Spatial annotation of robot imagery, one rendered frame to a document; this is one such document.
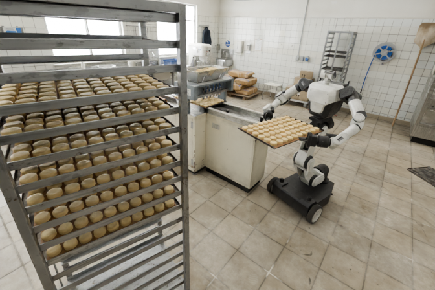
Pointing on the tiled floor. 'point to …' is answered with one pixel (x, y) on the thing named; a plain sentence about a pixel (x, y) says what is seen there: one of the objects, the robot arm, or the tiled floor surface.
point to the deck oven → (424, 115)
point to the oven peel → (427, 32)
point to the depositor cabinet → (197, 140)
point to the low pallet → (243, 94)
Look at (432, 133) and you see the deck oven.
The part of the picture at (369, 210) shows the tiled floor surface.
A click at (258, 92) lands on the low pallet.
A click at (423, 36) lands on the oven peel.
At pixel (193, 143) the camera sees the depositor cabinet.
